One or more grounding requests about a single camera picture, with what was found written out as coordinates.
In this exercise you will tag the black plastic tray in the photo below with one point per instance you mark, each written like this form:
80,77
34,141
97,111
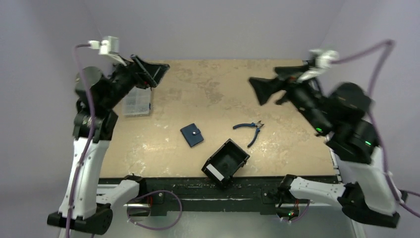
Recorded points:
228,159

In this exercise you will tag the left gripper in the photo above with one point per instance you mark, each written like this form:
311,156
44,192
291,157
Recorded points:
152,72

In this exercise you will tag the white card in tray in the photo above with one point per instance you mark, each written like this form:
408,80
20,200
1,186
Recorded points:
215,172

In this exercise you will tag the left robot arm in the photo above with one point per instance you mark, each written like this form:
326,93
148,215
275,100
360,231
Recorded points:
82,211

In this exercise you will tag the blue card holder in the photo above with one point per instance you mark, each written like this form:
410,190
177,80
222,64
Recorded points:
192,135

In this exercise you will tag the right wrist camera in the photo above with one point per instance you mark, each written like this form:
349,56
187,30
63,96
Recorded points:
324,58

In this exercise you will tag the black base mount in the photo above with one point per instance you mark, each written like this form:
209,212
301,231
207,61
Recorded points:
243,194

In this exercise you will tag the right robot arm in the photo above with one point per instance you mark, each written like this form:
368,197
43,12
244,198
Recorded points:
371,198

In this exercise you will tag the clear plastic organizer box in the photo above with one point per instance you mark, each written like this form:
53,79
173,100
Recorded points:
137,102

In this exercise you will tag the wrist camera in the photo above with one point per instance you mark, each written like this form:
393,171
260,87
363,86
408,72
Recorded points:
109,47
324,58

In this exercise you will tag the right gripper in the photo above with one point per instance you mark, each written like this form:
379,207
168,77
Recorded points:
282,85

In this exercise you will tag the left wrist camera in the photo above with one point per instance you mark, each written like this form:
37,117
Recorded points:
109,47

